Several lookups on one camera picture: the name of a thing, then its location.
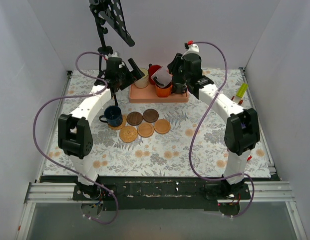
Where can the black music stand tripod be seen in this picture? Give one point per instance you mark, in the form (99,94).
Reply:
(108,16)

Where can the grey lilac mug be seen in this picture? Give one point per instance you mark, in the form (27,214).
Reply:
(161,77)

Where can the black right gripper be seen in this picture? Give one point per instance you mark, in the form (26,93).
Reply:
(174,66)

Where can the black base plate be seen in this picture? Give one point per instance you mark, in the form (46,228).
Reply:
(166,193)

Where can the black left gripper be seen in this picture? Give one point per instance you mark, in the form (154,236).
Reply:
(128,73)

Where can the red mug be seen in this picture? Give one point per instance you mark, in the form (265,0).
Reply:
(152,68)

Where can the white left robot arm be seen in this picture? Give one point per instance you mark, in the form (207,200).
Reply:
(74,133)

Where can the woven cork coaster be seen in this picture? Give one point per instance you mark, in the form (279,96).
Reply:
(123,124)
(128,134)

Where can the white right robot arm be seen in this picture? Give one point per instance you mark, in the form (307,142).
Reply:
(242,130)

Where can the dark green mug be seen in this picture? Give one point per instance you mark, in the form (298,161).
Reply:
(179,88)

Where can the dark blue mug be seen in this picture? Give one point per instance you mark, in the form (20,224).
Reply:
(112,116)

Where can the dark wooden coaster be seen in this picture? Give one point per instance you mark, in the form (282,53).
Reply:
(134,118)
(150,115)

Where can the cream enamel mug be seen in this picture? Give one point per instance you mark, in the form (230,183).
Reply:
(144,81)

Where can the floral table mat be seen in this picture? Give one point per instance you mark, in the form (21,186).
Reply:
(164,155)

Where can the toy brick car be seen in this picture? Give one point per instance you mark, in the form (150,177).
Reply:
(238,97)

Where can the light wooden coaster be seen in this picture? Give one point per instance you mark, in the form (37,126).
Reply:
(162,126)
(145,129)

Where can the orange mug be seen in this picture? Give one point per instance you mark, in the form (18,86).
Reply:
(163,92)

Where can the pink serving tray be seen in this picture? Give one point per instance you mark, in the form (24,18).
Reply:
(148,95)

